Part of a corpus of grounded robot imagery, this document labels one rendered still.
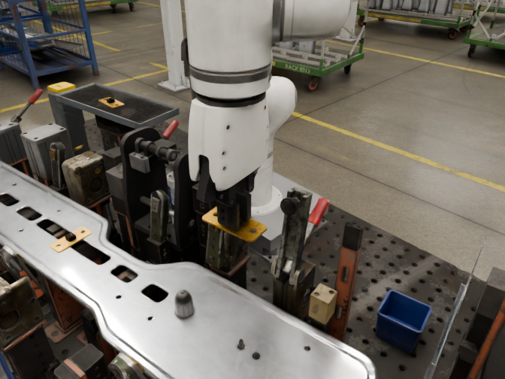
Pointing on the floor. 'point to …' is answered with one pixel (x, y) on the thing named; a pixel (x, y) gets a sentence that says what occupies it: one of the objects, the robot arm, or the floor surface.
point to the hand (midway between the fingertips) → (234, 208)
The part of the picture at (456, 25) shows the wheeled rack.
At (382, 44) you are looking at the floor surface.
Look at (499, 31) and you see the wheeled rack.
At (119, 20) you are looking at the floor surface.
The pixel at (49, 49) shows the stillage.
